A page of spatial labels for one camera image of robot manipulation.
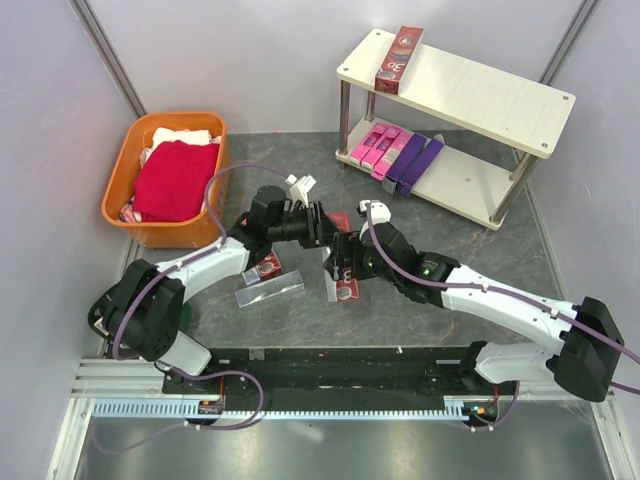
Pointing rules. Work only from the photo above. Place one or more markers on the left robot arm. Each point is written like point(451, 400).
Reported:
point(142, 312)

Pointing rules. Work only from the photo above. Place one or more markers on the silver toothpaste box long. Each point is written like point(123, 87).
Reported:
point(291, 282)

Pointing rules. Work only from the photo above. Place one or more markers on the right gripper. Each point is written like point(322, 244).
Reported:
point(345, 244)

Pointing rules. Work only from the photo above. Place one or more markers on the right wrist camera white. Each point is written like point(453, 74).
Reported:
point(374, 212)

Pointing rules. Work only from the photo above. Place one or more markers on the red folded cloth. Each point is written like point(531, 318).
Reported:
point(170, 186)

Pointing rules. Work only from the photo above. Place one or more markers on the silver toothpaste box small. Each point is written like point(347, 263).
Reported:
point(251, 277)

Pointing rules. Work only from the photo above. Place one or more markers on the pink toothpaste box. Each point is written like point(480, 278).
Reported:
point(389, 157)
point(380, 147)
point(365, 151)

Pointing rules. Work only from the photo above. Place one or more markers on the white two-tier shelf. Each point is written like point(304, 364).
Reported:
point(514, 111)

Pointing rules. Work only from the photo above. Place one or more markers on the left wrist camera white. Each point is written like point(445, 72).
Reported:
point(300, 187)

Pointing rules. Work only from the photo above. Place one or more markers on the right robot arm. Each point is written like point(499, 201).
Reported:
point(576, 345)

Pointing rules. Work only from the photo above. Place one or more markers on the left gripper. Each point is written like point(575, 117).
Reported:
point(319, 228)

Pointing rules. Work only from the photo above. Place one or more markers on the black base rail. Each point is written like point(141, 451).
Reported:
point(341, 377)

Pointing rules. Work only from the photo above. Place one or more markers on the red 3d toothpaste box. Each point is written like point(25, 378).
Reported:
point(270, 267)
point(345, 289)
point(398, 59)

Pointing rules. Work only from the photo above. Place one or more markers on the white cable duct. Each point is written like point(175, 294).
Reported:
point(193, 409)

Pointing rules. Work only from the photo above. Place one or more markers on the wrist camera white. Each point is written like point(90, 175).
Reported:
point(300, 187)
point(374, 212)

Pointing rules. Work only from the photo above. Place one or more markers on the small pink packet in basket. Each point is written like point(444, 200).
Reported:
point(128, 214)

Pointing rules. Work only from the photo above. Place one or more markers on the white cloth in basket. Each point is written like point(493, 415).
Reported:
point(189, 137)

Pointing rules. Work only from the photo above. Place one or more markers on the holographic purple toothpaste box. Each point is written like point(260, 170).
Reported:
point(406, 156)

